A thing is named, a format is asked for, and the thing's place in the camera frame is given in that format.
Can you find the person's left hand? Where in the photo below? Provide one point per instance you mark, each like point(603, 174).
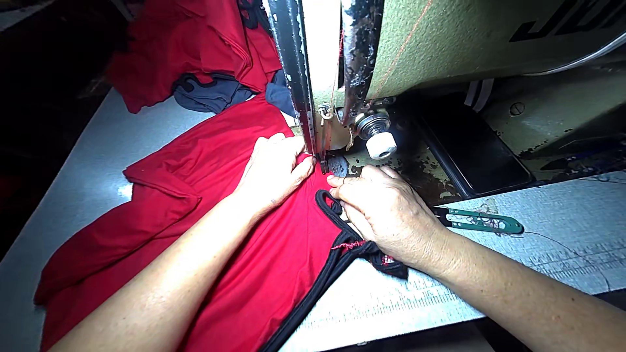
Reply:
point(266, 176)

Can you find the person's right hand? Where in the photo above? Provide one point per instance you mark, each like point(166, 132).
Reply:
point(393, 210)

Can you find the person's left fingers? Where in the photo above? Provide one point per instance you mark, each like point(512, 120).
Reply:
point(284, 144)

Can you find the person's left thumb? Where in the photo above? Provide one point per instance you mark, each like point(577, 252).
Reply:
point(302, 170)

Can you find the person's right fingers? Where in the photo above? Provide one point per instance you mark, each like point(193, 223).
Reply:
point(349, 189)

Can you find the red garment with black trim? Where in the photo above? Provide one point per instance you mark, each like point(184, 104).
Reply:
point(274, 274)

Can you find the person's left forearm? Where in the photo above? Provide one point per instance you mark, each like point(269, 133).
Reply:
point(168, 278)

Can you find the person's right forearm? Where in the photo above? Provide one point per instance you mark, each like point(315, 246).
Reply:
point(518, 298)

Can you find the pile of red and grey garments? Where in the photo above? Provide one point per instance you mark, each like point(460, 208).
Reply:
point(186, 54)

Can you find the black smartphone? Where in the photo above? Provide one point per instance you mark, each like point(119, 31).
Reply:
point(481, 146)

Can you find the thin red thread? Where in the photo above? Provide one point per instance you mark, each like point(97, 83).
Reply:
point(406, 40)

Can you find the green industrial sewing machine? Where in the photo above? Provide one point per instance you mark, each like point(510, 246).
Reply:
point(440, 54)

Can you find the green thread snips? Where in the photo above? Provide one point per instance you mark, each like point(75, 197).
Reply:
point(511, 225)

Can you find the dark loose thread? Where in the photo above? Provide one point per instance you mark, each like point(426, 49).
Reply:
point(570, 243)

